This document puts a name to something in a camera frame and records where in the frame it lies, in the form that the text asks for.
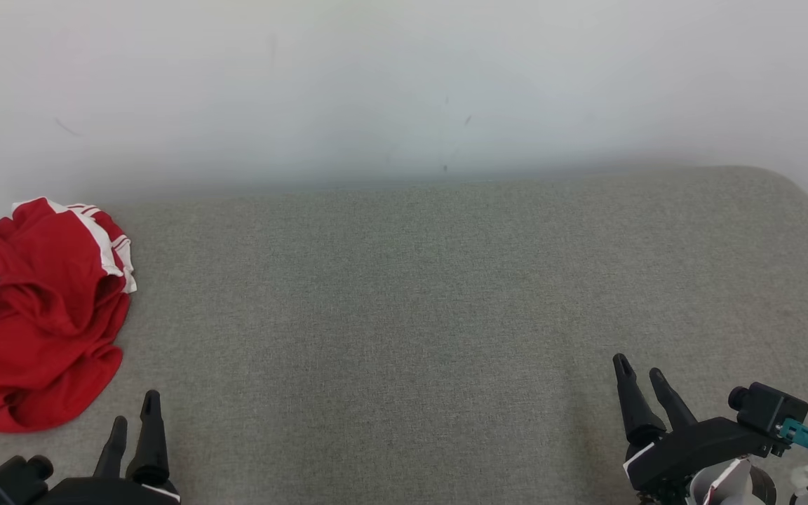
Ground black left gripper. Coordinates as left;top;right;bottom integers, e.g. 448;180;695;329
32;391;181;505

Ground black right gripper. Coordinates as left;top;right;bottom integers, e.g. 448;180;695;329
612;353;774;496

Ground red shorts with white stripe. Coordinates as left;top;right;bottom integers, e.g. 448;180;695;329
0;235;126;433

